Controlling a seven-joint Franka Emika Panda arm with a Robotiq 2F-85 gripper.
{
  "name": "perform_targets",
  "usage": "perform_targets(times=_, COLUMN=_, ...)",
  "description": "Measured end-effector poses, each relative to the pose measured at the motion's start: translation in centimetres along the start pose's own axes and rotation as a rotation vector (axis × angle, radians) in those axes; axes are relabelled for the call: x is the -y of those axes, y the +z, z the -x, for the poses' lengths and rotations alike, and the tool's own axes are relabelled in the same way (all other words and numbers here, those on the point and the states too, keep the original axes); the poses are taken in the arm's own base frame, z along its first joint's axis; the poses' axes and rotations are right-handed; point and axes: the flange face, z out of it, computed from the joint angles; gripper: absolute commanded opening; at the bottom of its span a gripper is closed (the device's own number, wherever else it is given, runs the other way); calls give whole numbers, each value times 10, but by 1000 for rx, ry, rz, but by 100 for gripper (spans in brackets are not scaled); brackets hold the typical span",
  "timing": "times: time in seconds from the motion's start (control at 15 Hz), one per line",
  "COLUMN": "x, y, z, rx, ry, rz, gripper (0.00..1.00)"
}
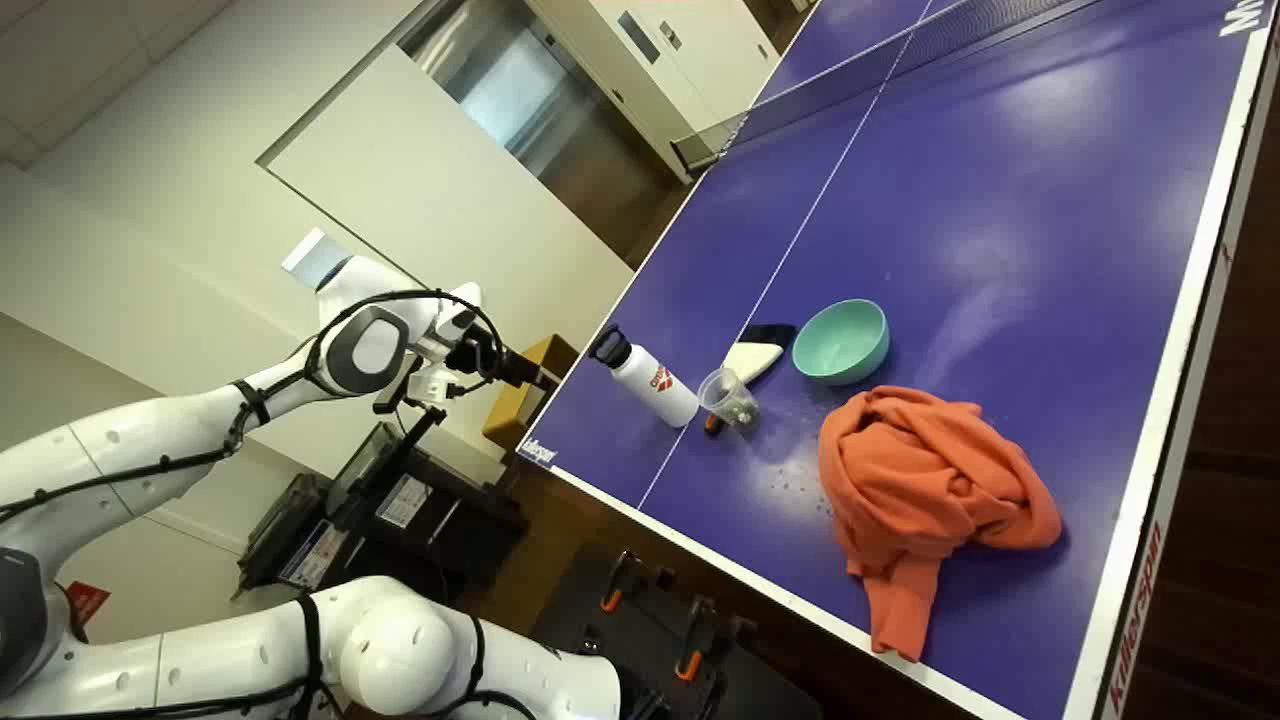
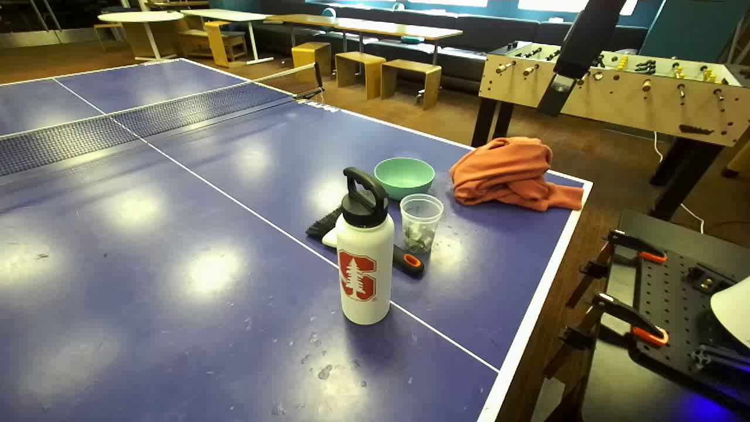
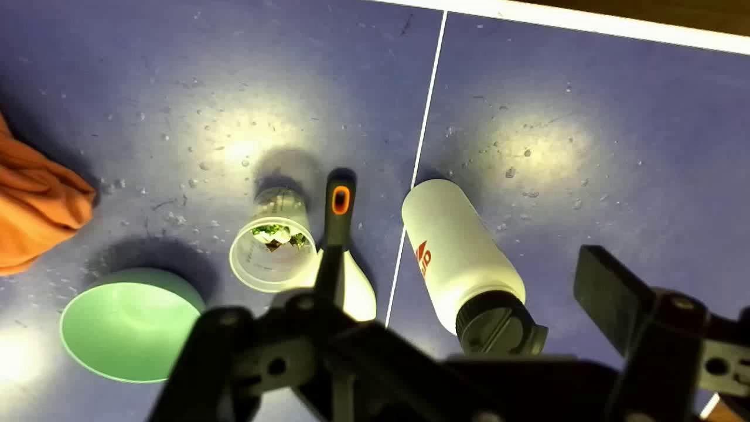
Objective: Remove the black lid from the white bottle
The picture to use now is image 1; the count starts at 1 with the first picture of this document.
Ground orange handled black clamp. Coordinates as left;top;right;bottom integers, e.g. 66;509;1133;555
595;549;641;622
669;598;720;689

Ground white cabinet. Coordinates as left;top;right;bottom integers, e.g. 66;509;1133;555
522;0;790;176

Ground table tennis net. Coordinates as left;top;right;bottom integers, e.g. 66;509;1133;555
671;0;1124;182

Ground yellow wooden stool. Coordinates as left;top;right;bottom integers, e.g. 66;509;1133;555
478;332;583;452

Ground black perforated mounting board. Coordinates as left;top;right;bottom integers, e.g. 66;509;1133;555
532;539;830;720

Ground orange cloth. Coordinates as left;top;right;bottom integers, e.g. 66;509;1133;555
812;379;1069;665

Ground white bottle red logo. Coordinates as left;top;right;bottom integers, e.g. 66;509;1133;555
611;337;703;432

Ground white brush black handle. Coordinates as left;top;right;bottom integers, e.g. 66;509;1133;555
720;320;801;394

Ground clear plastic cup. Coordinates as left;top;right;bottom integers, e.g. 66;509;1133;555
692;369;765;437

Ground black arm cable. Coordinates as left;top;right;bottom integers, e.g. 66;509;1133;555
0;377;325;528

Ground green bowl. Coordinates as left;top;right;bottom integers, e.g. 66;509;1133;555
786;295;894;394

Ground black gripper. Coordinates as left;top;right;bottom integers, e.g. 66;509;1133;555
443;316;560;401

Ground black bottle lid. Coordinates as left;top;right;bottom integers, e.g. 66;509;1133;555
589;323;635;377

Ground black equipment cart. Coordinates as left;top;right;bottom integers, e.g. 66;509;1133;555
235;419;532;604

